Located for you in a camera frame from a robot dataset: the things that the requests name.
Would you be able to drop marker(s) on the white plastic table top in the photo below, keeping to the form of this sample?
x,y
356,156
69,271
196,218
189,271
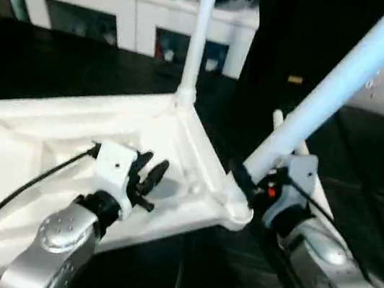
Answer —
x,y
52,129

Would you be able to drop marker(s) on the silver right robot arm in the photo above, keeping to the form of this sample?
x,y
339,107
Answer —
x,y
332,276

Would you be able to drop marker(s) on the black work mat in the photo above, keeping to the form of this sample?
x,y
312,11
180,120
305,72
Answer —
x,y
375,162

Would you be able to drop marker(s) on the small white jar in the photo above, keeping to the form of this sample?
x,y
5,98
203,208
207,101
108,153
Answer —
x,y
210,63
169,55

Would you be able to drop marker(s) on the small yellow label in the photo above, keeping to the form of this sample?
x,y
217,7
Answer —
x,y
295,80

